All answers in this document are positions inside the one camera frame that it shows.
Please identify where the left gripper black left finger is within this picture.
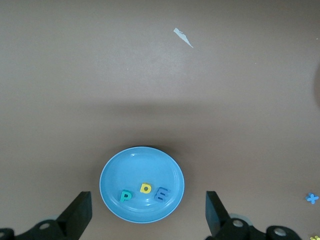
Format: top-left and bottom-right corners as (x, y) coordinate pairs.
(0, 191), (93, 240)

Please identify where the blue foam letter m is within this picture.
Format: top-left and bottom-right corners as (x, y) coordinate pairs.
(153, 186), (172, 203)

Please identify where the blue plate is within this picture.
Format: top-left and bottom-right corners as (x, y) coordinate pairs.
(99, 146), (186, 224)

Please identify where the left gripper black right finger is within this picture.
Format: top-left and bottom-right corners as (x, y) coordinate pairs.
(205, 191), (303, 240)

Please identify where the blue foam letter x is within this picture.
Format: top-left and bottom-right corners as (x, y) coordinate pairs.
(305, 192), (320, 205)

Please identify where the yellow foam letter d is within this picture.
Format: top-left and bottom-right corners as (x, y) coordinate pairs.
(139, 183), (153, 195)

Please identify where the white paper scrap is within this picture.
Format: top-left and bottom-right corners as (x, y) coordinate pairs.
(173, 27), (195, 49)

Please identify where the teal foam letter p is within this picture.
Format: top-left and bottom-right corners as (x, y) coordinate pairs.
(119, 190), (134, 204)

